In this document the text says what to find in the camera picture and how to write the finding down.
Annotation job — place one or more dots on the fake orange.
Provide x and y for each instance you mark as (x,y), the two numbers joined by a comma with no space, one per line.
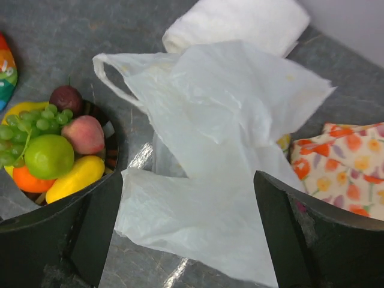
(28,183)

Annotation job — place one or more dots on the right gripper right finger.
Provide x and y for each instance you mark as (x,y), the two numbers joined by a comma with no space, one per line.
(315,244)

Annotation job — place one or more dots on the green fake grapes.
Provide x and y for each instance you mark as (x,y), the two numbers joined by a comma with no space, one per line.
(22,128)

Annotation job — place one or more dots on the white plastic bag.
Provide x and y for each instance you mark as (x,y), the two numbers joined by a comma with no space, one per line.
(220,110)

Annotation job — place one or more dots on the dark purple fake fruit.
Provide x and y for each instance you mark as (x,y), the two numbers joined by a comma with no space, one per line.
(67,97)

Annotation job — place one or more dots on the yellow fake mango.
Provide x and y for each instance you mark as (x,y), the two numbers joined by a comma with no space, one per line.
(86,171)

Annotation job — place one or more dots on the white folded towel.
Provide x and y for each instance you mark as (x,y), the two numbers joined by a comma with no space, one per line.
(273,26)

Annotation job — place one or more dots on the colourful cartoon cloth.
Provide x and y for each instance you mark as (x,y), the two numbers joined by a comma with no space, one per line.
(8,73)

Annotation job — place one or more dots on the green fake apple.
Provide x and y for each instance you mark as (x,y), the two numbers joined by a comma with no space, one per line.
(49,156)

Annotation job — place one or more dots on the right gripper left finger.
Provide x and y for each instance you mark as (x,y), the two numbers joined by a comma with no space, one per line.
(62,244)

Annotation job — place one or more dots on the yellow fake banana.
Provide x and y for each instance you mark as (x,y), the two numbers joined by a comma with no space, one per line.
(24,106)

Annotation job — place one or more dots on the orange floral folded cloth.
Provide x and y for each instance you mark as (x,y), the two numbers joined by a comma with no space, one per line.
(342,166)

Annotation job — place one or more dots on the pink fake peach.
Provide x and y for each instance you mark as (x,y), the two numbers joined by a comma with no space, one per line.
(85,134)

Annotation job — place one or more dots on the dark rimmed ceramic plate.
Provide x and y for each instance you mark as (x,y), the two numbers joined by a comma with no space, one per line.
(109,154)

